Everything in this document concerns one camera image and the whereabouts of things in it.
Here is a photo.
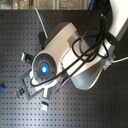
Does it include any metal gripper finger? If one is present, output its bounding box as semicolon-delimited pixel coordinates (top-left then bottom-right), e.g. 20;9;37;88
41;99;49;110

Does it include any grey gripper blue light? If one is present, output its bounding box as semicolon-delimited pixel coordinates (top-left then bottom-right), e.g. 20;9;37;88
15;51;62;98

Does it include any white cable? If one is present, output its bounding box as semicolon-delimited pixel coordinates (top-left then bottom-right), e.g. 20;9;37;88
33;6;50;38

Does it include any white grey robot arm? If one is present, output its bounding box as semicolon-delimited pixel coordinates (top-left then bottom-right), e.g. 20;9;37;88
15;0;128;111

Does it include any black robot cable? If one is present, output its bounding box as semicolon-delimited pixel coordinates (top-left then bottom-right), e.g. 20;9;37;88
32;13;110;93

